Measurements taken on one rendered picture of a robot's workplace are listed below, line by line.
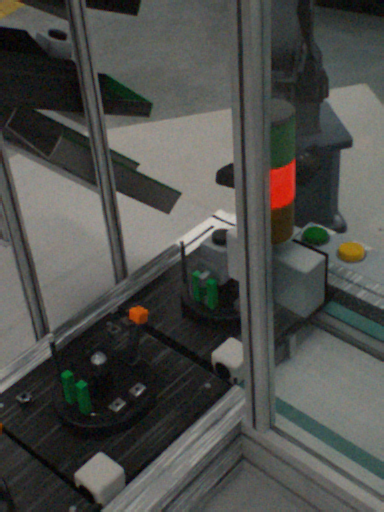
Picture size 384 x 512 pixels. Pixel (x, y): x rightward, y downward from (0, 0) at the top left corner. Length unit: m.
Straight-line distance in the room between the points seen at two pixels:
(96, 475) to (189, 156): 0.93
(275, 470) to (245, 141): 0.49
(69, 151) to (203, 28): 3.21
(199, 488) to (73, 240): 0.65
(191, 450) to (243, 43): 0.56
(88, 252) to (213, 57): 2.66
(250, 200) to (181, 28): 3.61
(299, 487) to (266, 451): 0.06
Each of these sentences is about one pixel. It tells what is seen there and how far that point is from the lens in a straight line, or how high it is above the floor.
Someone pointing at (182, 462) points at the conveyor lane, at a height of 0.96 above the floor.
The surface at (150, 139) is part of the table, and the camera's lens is 1.95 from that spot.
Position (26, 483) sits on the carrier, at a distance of 1.16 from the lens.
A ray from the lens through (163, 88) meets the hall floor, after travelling 3.98.
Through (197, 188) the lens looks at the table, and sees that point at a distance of 1.78.
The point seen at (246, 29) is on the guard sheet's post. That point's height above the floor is 1.52.
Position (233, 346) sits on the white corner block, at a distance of 1.24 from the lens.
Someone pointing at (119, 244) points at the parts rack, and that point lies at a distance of 1.41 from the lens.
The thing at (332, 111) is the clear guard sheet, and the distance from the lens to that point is 0.81.
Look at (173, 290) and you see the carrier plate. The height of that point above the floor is 0.97.
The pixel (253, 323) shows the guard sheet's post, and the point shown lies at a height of 1.15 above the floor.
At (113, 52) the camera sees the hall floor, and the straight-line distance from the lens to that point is 4.34.
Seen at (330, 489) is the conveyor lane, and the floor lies 0.94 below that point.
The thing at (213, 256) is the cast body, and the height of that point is 1.07.
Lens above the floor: 1.87
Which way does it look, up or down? 39 degrees down
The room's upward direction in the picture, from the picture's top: 5 degrees counter-clockwise
